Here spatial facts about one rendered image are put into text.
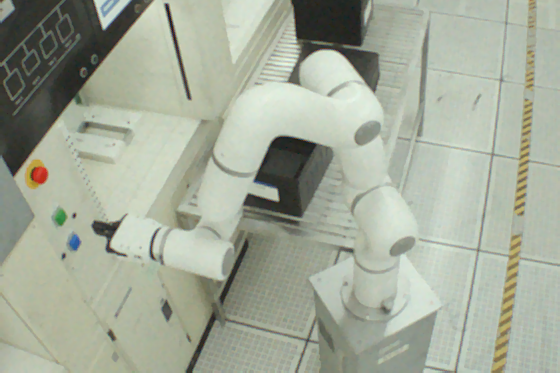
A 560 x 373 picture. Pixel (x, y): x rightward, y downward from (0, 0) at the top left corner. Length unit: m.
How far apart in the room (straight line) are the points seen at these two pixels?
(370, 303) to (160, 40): 0.99
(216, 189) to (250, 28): 1.40
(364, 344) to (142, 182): 0.84
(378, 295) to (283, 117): 0.72
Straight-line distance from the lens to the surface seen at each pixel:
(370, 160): 1.24
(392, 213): 1.38
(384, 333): 1.69
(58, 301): 1.59
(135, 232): 1.37
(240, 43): 2.42
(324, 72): 1.14
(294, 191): 1.82
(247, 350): 2.55
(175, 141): 2.06
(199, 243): 1.29
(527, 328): 2.65
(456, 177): 3.06
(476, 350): 2.56
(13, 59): 1.30
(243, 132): 1.08
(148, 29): 1.96
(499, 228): 2.90
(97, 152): 2.08
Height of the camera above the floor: 2.26
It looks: 46 degrees down
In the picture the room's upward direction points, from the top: 8 degrees counter-clockwise
